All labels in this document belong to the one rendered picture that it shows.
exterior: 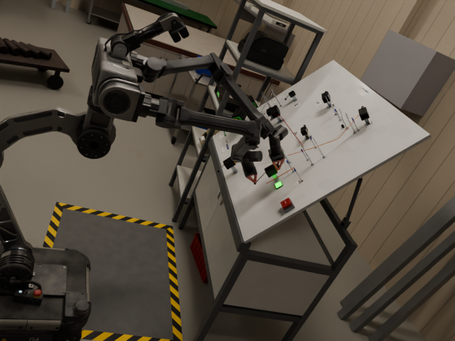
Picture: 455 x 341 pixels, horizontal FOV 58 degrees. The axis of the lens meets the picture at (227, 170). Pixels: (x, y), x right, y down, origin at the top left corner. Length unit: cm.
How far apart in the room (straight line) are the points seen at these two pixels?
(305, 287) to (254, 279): 31
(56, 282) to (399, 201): 311
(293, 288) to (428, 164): 214
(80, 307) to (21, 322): 27
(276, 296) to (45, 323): 121
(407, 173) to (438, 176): 32
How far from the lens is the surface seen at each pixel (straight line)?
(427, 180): 412
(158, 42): 549
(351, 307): 351
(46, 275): 245
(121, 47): 172
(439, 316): 398
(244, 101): 215
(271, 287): 239
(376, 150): 216
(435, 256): 334
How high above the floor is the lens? 203
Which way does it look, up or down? 26 degrees down
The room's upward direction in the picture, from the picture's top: 25 degrees clockwise
